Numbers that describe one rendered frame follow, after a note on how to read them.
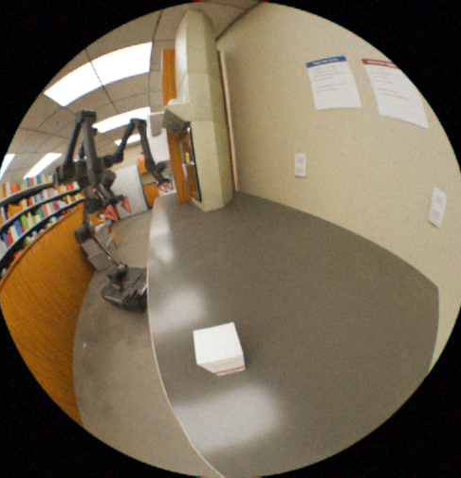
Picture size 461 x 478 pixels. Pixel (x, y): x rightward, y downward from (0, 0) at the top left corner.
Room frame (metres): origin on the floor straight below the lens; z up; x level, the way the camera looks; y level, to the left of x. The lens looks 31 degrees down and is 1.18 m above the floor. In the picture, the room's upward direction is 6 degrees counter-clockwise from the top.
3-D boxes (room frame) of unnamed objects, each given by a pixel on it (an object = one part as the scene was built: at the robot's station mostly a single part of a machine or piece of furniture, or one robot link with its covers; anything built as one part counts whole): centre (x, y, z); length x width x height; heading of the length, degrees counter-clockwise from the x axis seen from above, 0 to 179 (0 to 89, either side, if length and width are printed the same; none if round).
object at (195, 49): (0.91, 0.07, 2.18); 0.32 x 0.25 x 0.93; 24
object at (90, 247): (1.67, 2.39, 0.49); 0.60 x 0.42 x 0.33; 24
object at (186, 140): (0.85, 0.19, 1.19); 0.30 x 0.01 x 0.40; 24
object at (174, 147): (1.12, 0.14, 1.64); 0.49 x 0.03 x 1.40; 114
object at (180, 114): (0.83, 0.24, 1.46); 0.32 x 0.11 x 0.10; 24
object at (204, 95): (0.91, 0.07, 1.33); 0.32 x 0.25 x 0.77; 24
